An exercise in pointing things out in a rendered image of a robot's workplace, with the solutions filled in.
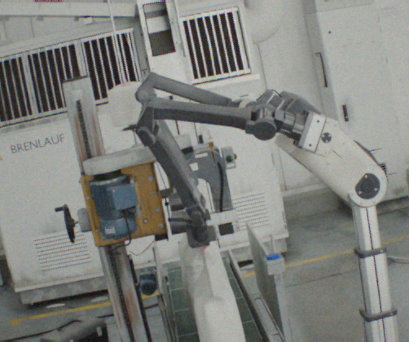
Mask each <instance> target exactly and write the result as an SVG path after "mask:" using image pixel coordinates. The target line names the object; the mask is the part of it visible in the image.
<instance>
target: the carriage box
mask: <svg viewBox="0 0 409 342"><path fill-rule="evenodd" d="M121 173H124V174H125V180H130V175H131V174H133V175H134V176H137V177H138V180H139V190H140V194H141V197H142V201H143V206H142V209H140V210H141V217H140V218H139V217H138V213H134V215H135V219H136V223H137V229H136V231H135V232H134V233H133V234H132V235H131V239H137V238H144V237H148V236H153V235H158V234H163V233H166V232H167V233H168V232H169V229H168V226H167V221H166V217H165V210H164V207H163V203H162V199H161V193H160V188H159V184H158V181H157V176H156V170H155V166H154V160H153V159H151V160H144V161H141V162H138V163H137V164H132V165H130V166H126V167H124V168H122V169H121ZM89 180H93V175H90V176H85V177H80V179H78V182H79V184H80V183H81V187H82V190H83V194H84V197H85V204H86V211H87V215H88V218H89V221H90V228H91V231H92V235H93V238H94V242H95V246H96V247H99V246H102V245H106V244H113V243H120V242H123V241H127V240H130V237H129V236H126V237H124V238H119V239H110V240H108V241H103V242H101V239H100V235H99V231H101V228H100V224H99V219H100V218H101V217H98V215H97V212H96V207H95V202H94V201H93V200H92V196H91V192H90V186H89Z"/></svg>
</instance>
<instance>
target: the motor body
mask: <svg viewBox="0 0 409 342"><path fill-rule="evenodd" d="M123 183H125V174H124V173H122V174H121V175H119V176H116V177H112V178H105V179H100V180H94V179H93V180H92V181H91V185H92V186H91V188H92V191H93V195H94V202H95V207H96V212H97V215H98V217H101V218H100V219H99V224H100V228H101V231H102V234H103V236H104V237H105V238H107V239H119V238H124V237H126V236H130V235H132V234H133V233H134V232H135V231H136V229H137V223H136V219H135V215H134V213H131V212H130V213H127V217H128V222H129V228H130V235H129V231H128V226H127V223H126V220H125V215H124V213H123V212H122V211H121V210H118V211H117V210H115V209H114V208H110V206H109V203H108V197H107V193H106V189H107V188H109V187H113V186H117V185H120V184H123Z"/></svg>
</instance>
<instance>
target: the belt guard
mask: <svg viewBox="0 0 409 342"><path fill-rule="evenodd" d="M174 139H175V141H176V142H177V143H178V145H179V146H180V148H181V149H183V148H187V147H190V146H191V139H190V134H180V135H176V136H174ZM130 148H133V147H129V148H126V149H123V150H119V151H114V152H112V153H108V154H105V155H103V156H97V157H94V158H92V159H89V160H85V161H84V162H83V164H84V172H85V175H96V174H102V173H108V172H112V171H114V170H118V169H122V168H124V167H126V166H130V165H132V164H137V163H138V162H141V161H144V160H151V159H154V158H155V157H154V155H153V153H152V151H151V150H150V148H149V147H145V146H143V147H139V148H135V149H133V150H129V151H127V149H130Z"/></svg>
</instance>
